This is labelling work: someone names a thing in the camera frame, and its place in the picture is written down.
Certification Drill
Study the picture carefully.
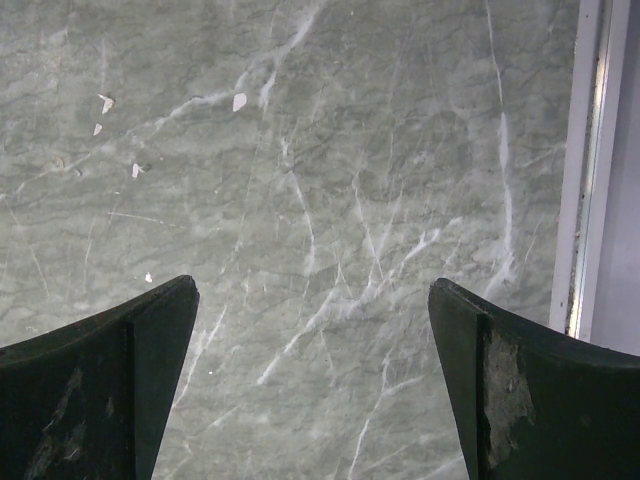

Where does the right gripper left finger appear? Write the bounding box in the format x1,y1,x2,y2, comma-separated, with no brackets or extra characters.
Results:
1,275,199,479

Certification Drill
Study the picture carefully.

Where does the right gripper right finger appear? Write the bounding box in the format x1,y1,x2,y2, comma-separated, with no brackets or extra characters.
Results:
428,278,639,479

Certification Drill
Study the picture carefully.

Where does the aluminium frame rail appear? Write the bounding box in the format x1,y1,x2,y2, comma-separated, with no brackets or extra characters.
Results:
549,0,632,342

